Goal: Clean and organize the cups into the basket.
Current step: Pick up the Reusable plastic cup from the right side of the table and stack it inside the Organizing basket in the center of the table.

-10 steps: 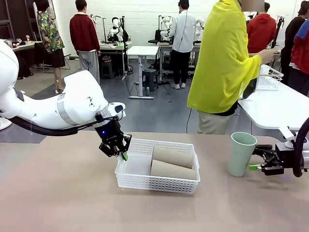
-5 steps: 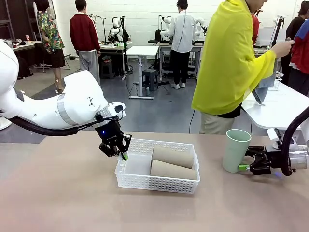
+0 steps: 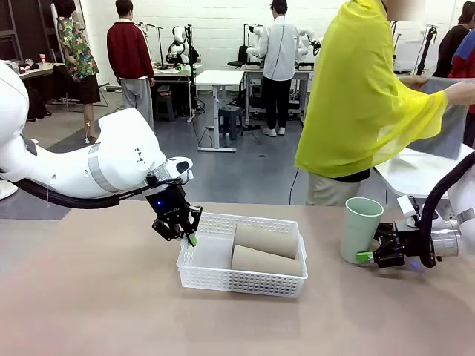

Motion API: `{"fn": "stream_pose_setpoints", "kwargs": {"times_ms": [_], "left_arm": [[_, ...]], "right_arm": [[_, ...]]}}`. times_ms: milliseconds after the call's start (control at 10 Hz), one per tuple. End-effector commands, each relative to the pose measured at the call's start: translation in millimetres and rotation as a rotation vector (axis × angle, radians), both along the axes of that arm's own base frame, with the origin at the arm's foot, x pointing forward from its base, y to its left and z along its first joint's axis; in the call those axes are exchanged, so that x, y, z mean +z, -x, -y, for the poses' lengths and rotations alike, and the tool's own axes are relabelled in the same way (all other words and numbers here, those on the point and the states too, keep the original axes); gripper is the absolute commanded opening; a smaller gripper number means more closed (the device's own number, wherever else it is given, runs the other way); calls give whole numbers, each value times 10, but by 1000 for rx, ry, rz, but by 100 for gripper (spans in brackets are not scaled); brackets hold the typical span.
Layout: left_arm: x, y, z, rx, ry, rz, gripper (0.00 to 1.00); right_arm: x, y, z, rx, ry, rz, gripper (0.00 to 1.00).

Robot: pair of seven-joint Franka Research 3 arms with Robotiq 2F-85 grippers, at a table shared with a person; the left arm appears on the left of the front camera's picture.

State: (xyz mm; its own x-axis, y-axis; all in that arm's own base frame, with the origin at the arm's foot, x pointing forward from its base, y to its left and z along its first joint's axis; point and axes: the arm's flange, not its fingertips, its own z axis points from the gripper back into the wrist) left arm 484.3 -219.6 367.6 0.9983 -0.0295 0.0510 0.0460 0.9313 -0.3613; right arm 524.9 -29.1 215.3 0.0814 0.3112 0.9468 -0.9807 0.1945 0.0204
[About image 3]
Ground white perforated plastic basket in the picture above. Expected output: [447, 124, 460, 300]
[176, 212, 309, 298]

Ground brown paper cup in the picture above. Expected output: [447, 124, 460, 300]
[230, 244, 304, 277]
[232, 223, 300, 260]

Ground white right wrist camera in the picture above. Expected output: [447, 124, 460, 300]
[396, 194, 425, 228]

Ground person in red blue jacket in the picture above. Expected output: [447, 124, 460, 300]
[448, 28, 475, 80]

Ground pale green cup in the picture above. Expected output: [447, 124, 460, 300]
[339, 197, 384, 266]

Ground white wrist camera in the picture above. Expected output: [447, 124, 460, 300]
[166, 156, 195, 185]
[396, 194, 425, 228]

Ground person in dark red sweater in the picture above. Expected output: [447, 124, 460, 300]
[106, 0, 157, 131]

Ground person in yellow poncho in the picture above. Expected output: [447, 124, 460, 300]
[294, 0, 461, 207]

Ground white standing desk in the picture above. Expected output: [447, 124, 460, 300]
[194, 70, 246, 154]

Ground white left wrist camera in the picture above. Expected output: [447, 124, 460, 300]
[166, 156, 195, 185]

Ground grey plastic stool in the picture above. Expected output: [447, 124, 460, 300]
[217, 105, 244, 142]

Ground black office chair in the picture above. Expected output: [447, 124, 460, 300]
[226, 45, 249, 70]

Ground person in white shirt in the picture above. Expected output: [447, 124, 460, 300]
[258, 0, 300, 138]

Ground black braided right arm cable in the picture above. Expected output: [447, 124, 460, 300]
[419, 150, 475, 269]

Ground person in floral shirt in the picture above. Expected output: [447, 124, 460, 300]
[54, 0, 102, 144]

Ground person's left hand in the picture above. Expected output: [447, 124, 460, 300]
[398, 74, 428, 89]

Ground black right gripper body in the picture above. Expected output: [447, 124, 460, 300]
[393, 218, 423, 260]

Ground grey-blue towel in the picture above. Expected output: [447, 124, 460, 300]
[405, 76, 475, 161]

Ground person in black top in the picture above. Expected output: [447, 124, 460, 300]
[431, 1, 473, 79]

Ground person's right hand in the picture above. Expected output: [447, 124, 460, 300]
[446, 79, 475, 108]

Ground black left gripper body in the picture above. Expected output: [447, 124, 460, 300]
[143, 183, 191, 224]

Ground grey work desk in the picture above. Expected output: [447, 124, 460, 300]
[150, 63, 205, 124]

